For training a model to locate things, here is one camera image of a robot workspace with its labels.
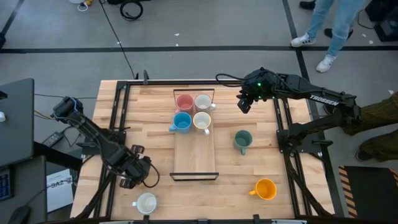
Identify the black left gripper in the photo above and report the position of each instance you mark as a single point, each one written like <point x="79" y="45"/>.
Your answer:
<point x="136" y="168"/>

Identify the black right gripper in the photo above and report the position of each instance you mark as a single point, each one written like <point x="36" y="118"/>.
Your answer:
<point x="259" y="85"/>

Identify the green mug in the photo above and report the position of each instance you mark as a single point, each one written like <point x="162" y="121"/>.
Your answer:
<point x="243" y="140"/>

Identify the white grey-rimmed mug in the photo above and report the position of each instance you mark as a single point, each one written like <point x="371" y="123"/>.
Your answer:
<point x="146" y="203"/>

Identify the white mug with red pattern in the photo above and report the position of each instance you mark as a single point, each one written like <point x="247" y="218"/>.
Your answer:
<point x="202" y="102"/>

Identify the yellow-rimmed mug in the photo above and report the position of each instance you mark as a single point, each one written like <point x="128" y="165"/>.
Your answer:
<point x="202" y="120"/>

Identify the pink mug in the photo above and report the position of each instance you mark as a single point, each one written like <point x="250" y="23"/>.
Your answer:
<point x="185" y="102"/>

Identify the blue mug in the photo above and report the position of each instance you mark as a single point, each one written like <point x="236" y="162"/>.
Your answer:
<point x="182" y="123"/>

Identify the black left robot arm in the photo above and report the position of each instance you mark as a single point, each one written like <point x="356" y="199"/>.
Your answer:
<point x="93" y="132"/>

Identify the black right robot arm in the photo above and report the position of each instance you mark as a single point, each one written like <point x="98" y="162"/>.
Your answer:
<point x="323" y="98"/>

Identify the white printed paper sheet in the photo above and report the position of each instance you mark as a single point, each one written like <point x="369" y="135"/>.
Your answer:
<point x="59" y="193"/>

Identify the black power adapter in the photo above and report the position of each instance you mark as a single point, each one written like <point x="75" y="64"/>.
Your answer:
<point x="53" y="139"/>

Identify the black computer mouse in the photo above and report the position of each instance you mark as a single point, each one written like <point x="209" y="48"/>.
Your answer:
<point x="20" y="216"/>

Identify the dark grey laptop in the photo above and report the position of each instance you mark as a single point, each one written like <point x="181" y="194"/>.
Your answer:
<point x="15" y="124"/>

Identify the black keyboard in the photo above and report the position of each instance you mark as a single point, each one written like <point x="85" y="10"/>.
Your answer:
<point x="5" y="183"/>

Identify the small white object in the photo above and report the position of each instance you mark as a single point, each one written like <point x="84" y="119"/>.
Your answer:
<point x="2" y="116"/>

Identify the black mat with hazard stripes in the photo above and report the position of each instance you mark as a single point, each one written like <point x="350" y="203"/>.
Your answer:
<point x="370" y="193"/>

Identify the black box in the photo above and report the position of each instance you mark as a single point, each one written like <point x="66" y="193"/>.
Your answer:
<point x="388" y="29"/>

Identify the black frame clamp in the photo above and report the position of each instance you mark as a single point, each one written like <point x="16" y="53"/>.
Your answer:
<point x="145" y="76"/>
<point x="256" y="219"/>
<point x="146" y="219"/>

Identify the black metal table frame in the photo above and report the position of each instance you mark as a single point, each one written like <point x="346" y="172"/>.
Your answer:
<point x="186" y="82"/>

